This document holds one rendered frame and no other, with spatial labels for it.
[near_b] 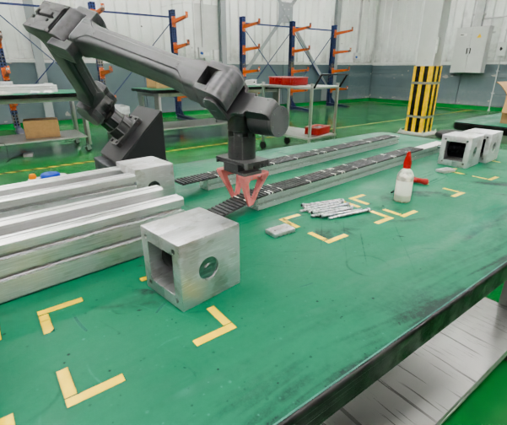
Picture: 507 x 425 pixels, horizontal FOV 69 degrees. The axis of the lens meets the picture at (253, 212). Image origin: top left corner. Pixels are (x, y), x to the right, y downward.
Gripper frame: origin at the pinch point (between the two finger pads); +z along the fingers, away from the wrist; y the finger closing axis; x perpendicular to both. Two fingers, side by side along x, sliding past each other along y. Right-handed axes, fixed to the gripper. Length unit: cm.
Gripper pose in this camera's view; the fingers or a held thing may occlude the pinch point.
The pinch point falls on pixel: (242, 198)
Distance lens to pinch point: 79.3
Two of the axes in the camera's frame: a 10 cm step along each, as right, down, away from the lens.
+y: 6.6, 2.7, -7.0
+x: 7.5, -2.4, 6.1
